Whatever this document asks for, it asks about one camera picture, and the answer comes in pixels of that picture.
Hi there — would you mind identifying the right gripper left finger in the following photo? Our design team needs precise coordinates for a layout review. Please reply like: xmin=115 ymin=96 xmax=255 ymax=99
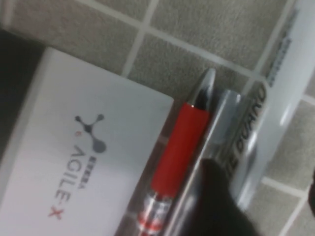
xmin=169 ymin=159 xmax=259 ymax=236

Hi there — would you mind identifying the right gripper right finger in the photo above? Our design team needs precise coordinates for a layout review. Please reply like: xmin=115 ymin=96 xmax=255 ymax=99
xmin=308 ymin=171 xmax=315 ymax=217

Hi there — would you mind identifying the white whiteboard marker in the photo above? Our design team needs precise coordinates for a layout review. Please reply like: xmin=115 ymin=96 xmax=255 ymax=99
xmin=231 ymin=0 xmax=315 ymax=209

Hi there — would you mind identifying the red grip ballpoint pen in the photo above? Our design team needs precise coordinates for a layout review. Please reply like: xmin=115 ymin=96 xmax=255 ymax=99
xmin=115 ymin=68 xmax=217 ymax=236

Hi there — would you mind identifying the white AgileX printed paper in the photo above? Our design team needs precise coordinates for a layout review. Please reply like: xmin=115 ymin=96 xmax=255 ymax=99
xmin=0 ymin=47 xmax=175 ymax=236

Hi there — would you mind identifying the grey white-grid tablecloth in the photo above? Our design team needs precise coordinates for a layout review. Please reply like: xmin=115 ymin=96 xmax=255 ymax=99
xmin=0 ymin=0 xmax=315 ymax=236

